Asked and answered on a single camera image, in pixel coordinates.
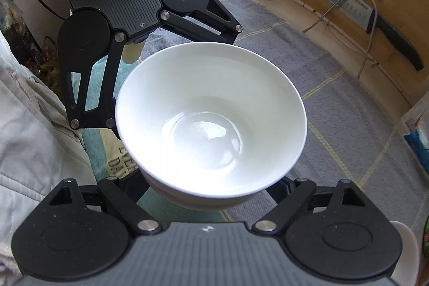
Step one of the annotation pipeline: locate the white jacket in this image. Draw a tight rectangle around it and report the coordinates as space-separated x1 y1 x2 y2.
0 28 100 277

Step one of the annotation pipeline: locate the grey and teal towel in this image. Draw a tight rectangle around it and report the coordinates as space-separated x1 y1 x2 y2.
79 0 429 233

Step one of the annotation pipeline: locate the person's left hand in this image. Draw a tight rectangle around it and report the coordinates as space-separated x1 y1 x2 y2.
122 38 147 65

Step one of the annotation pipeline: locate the white bowl with pink flowers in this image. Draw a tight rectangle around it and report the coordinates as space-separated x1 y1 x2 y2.
115 42 308 203
142 169 265 212

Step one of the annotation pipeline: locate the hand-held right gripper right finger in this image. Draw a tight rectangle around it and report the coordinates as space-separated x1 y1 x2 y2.
253 176 367 235

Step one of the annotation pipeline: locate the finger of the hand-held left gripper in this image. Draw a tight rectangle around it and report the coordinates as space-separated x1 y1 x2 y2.
58 33 127 140
160 0 243 46

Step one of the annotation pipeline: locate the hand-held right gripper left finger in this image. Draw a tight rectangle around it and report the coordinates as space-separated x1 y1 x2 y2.
49 170 161 235

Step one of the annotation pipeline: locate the white and blue salt bag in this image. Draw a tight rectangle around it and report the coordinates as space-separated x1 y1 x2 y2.
400 102 429 174

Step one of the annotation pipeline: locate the white plate with small stain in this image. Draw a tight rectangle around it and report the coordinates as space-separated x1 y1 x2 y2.
389 220 421 286

